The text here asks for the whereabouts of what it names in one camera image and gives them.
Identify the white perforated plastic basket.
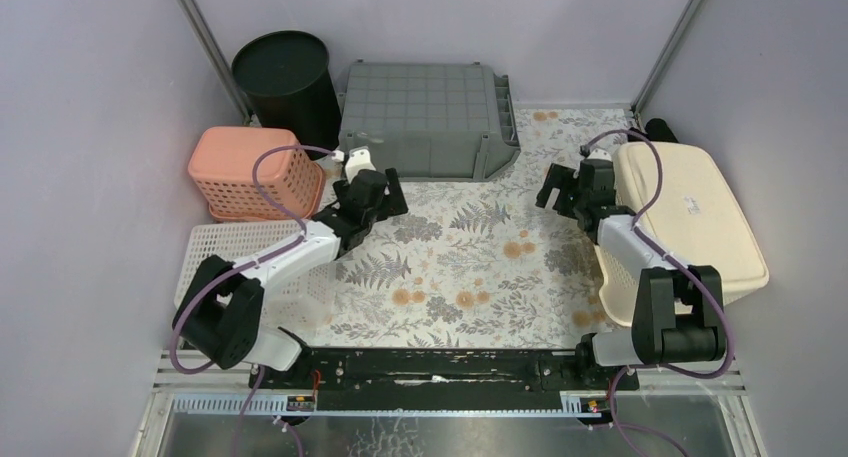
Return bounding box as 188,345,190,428
174,221,340,340

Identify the aluminium frame rail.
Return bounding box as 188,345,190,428
154,347,745,417

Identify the black crumpled cloth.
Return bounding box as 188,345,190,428
630,118,679,143

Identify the pink perforated plastic basket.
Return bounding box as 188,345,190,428
187,126,325,222

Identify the large black cylindrical container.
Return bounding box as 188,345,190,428
231,30,342,160

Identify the cream perforated plastic basket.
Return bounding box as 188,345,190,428
612,142,770,304

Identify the floral patterned table mat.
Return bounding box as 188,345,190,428
205,108,694,351

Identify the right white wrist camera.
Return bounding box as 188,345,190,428
579,146,612,163

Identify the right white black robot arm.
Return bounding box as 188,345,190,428
536,158,734,389

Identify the grey plastic storage bin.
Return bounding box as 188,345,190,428
339,62,521,182

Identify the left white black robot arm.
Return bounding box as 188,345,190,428
170,168,408,388

